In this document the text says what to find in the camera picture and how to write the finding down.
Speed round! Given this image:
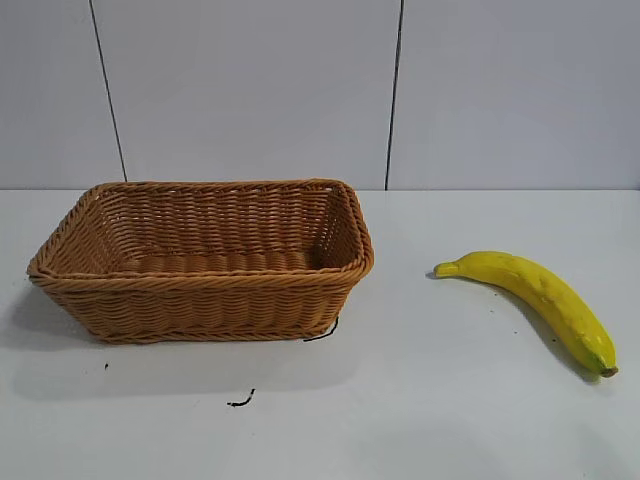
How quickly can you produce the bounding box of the yellow banana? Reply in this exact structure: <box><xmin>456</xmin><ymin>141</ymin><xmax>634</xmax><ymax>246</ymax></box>
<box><xmin>432</xmin><ymin>250</ymin><xmax>620</xmax><ymax>383</ymax></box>

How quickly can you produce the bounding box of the brown woven wicker basket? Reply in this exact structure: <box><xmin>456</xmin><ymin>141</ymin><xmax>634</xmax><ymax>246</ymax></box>
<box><xmin>26</xmin><ymin>176</ymin><xmax>376</xmax><ymax>345</ymax></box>

